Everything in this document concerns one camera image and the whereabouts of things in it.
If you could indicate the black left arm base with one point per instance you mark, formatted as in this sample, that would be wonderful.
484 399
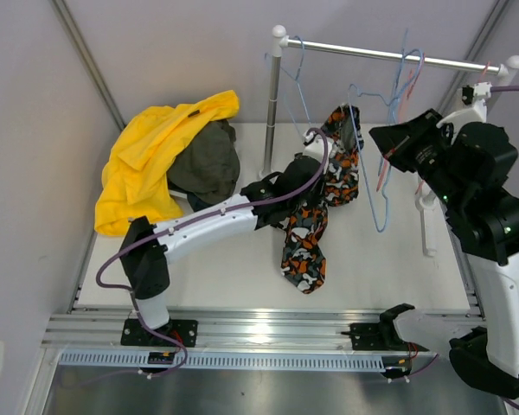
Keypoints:
182 330

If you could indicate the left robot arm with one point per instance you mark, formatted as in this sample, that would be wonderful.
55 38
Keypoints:
148 249

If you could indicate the olive green shorts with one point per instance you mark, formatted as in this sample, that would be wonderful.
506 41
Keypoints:
209 166

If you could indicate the white steel clothes rack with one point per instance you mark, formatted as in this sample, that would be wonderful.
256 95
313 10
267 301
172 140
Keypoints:
426 204

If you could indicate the dark navy shorts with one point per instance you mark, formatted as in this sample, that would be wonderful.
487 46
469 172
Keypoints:
197 204

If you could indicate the yellow shorts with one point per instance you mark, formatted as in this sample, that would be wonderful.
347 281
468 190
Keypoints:
134 178

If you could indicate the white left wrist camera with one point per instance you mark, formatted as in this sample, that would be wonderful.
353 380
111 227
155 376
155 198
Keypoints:
313 145

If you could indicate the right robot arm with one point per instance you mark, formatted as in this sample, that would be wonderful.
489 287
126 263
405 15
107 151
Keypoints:
466 167

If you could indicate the camouflage patterned shorts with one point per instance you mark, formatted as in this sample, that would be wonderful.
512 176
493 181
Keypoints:
303 263

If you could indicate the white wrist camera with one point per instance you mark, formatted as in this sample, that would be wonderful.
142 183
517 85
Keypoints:
313 145
471 107

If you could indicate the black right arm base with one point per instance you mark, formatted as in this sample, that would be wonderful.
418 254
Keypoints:
366 336

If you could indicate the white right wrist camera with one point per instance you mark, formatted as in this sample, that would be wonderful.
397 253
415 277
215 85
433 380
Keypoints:
471 107

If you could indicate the aluminium mounting rail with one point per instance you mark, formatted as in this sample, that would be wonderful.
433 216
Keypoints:
274 331

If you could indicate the white slotted cable duct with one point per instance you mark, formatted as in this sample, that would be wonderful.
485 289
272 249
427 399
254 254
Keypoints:
236 361

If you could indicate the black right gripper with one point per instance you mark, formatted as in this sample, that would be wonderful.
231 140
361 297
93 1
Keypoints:
396 142

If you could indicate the pink wire hanger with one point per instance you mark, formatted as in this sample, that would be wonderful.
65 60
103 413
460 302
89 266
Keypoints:
399 115
482 75

